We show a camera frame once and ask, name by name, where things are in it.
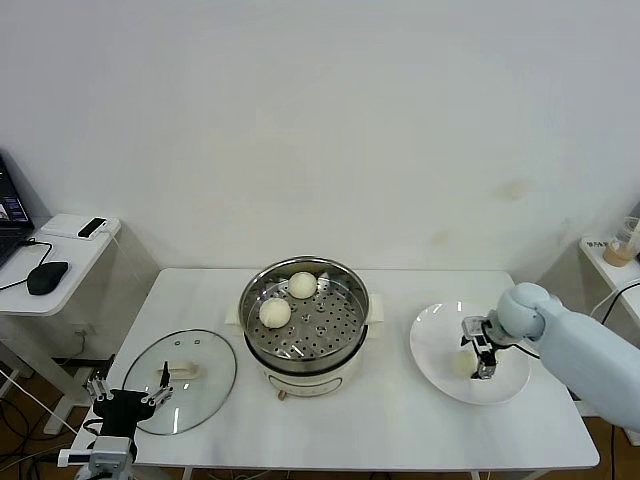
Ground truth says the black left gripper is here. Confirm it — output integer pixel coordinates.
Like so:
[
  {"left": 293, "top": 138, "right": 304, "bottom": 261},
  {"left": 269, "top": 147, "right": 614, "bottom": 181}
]
[{"left": 84, "top": 353, "right": 175, "bottom": 439}]

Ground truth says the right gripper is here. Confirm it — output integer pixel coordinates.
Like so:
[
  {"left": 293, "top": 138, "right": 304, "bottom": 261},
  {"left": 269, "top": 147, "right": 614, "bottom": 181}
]
[{"left": 458, "top": 312, "right": 504, "bottom": 383}]

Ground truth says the white steamed baozi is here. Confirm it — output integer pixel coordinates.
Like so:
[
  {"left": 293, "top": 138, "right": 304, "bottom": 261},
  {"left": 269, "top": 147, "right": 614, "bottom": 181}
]
[
  {"left": 288, "top": 272, "right": 319, "bottom": 300},
  {"left": 258, "top": 298, "right": 292, "bottom": 331},
  {"left": 448, "top": 349, "right": 479, "bottom": 381}
]

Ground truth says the round glass lid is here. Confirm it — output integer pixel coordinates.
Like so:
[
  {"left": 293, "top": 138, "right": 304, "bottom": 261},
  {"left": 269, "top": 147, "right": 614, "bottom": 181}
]
[{"left": 121, "top": 328, "right": 238, "bottom": 435}]

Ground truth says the stainless steel steamer basket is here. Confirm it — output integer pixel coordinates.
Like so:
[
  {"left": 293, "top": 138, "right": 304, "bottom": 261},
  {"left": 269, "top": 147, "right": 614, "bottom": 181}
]
[{"left": 224, "top": 256, "right": 386, "bottom": 362}]

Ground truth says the white round plate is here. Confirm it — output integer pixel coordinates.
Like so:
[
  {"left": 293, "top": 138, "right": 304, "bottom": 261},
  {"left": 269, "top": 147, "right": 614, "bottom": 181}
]
[{"left": 409, "top": 300, "right": 531, "bottom": 406}]

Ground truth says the white laptop desk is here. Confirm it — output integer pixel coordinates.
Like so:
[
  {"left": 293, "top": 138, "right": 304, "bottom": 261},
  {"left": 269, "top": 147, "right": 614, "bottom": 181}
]
[{"left": 0, "top": 212, "right": 161, "bottom": 435}]

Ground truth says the black computer mouse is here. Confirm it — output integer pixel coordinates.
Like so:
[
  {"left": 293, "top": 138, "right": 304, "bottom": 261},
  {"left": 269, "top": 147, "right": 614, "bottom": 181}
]
[{"left": 26, "top": 260, "right": 70, "bottom": 296}]

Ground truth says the black and white phone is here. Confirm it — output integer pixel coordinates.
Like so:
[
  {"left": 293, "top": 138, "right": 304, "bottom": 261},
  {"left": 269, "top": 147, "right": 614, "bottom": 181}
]
[{"left": 76, "top": 216, "right": 109, "bottom": 240}]

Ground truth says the cream cooker heater base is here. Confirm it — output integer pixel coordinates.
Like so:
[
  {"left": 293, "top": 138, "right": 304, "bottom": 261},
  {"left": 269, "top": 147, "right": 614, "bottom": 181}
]
[{"left": 258, "top": 362, "right": 359, "bottom": 401}]

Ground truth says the plastic cup brown drink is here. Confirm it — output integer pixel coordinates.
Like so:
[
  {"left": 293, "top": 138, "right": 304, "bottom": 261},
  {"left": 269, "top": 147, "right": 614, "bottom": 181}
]
[{"left": 601, "top": 238, "right": 630, "bottom": 269}]

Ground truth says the white flat box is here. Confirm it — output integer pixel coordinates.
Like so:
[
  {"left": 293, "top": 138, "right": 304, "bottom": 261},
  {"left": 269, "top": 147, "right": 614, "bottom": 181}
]
[{"left": 38, "top": 218, "right": 121, "bottom": 240}]

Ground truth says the clear plastic cup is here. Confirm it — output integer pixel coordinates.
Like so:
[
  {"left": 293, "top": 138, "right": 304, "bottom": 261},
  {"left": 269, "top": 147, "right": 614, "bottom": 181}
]
[{"left": 621, "top": 216, "right": 640, "bottom": 261}]

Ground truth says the black laptop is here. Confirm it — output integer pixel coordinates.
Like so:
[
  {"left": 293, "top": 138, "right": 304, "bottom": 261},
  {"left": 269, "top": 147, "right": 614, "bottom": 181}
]
[{"left": 0, "top": 149, "right": 36, "bottom": 269}]

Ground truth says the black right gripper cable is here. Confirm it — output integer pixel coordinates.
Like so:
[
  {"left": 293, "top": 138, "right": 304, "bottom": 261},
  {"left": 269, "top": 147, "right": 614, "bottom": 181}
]
[{"left": 498, "top": 341, "right": 543, "bottom": 361}]

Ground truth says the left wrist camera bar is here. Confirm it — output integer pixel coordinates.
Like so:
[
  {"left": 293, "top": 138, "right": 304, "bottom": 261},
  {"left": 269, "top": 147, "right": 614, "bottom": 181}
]
[{"left": 57, "top": 449, "right": 96, "bottom": 467}]

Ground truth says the black mouse cable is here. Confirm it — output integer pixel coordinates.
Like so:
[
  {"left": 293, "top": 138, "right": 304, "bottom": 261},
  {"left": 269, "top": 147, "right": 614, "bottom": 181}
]
[{"left": 19, "top": 238, "right": 54, "bottom": 264}]

